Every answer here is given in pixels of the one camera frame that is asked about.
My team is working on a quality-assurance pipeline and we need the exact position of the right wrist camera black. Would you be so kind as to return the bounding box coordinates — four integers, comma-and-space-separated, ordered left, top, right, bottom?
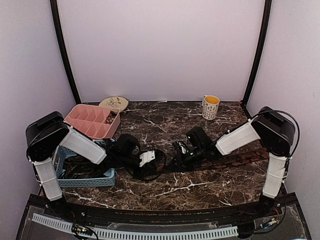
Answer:
186, 126, 213, 150

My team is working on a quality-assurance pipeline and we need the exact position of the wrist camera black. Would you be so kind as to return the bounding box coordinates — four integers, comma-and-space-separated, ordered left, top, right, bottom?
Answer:
112, 133, 156, 168
186, 126, 213, 150

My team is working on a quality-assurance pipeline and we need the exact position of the white slotted cable duct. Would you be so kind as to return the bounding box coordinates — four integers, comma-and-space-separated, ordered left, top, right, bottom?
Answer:
31, 213, 239, 240

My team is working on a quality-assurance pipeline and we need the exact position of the right black frame post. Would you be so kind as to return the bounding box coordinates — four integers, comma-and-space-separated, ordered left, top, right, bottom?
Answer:
242, 0, 272, 107

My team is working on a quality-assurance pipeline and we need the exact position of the blue perforated plastic basket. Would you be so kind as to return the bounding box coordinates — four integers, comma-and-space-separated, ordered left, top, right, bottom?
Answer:
53, 146, 116, 188

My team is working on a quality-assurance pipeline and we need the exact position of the pink divided organizer tray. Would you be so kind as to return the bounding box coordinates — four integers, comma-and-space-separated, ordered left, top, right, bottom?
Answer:
64, 104, 121, 140

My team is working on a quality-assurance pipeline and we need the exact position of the rolled tie in tray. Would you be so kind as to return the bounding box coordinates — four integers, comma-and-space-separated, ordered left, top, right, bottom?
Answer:
104, 110, 118, 125

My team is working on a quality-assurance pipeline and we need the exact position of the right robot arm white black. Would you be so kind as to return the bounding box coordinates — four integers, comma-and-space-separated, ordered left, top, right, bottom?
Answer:
171, 106, 301, 217

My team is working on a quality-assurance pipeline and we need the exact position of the white mug yellow inside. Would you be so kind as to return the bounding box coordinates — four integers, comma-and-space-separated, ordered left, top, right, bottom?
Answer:
202, 95, 220, 121

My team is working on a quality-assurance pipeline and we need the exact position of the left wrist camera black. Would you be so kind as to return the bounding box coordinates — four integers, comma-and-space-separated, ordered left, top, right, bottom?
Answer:
112, 133, 156, 168

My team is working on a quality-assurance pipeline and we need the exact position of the black frame post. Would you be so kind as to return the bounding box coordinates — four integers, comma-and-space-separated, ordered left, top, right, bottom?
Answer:
50, 0, 82, 104
242, 0, 272, 107

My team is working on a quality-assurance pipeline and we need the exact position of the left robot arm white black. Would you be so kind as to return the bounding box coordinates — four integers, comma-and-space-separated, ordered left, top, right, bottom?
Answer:
25, 111, 156, 218

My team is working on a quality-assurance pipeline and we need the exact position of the beige floral plate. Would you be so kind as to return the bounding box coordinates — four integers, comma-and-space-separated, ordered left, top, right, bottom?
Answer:
98, 96, 129, 112

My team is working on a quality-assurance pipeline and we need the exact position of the black front rail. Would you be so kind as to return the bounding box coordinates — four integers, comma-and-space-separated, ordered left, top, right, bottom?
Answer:
29, 194, 298, 226

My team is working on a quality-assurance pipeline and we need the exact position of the left black frame post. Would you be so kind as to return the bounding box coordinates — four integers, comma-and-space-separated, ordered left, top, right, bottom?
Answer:
50, 0, 82, 104

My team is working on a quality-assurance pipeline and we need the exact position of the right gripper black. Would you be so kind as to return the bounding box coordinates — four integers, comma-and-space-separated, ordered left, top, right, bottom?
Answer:
167, 145, 206, 172

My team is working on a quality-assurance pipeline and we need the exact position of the brown red patterned tie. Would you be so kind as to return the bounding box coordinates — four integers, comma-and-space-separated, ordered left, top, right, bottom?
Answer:
159, 147, 270, 172

